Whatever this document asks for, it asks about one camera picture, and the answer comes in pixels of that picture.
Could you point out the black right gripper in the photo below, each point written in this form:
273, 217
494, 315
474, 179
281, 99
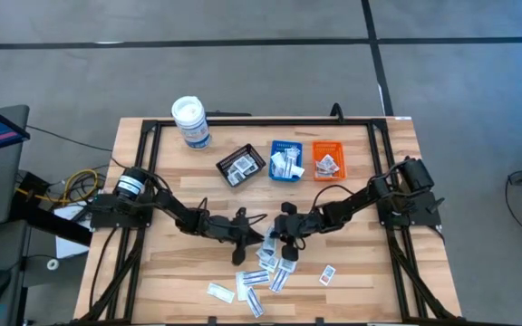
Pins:
295, 224

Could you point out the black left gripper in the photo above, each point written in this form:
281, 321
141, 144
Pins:
234, 231

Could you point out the white antiseptic towelette packet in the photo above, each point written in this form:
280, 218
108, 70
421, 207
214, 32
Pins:
243, 163
288, 265
270, 265
234, 178
253, 169
270, 240

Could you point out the blue striped fabric bandage packet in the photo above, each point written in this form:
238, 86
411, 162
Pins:
256, 277
292, 154
287, 169
255, 302
279, 280

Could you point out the plain white bandage packet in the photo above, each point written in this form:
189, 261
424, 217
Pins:
240, 292
298, 171
220, 293
277, 160

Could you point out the black plastic basket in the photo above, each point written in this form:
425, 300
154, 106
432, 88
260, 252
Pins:
225, 165

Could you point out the blue plastic basket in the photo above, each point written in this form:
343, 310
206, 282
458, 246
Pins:
283, 144

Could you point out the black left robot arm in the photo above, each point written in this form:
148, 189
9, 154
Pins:
161, 201

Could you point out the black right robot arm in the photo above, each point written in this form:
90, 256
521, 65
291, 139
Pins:
370, 194

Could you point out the orange plastic basket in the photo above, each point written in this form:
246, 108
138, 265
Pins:
329, 146

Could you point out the white wipes canister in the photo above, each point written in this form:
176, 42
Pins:
190, 120

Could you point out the white paper sheet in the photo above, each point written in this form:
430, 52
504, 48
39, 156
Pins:
68, 244

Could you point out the black support bar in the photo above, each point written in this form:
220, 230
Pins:
52, 224

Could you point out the white tape roll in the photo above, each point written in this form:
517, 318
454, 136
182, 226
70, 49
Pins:
48, 262

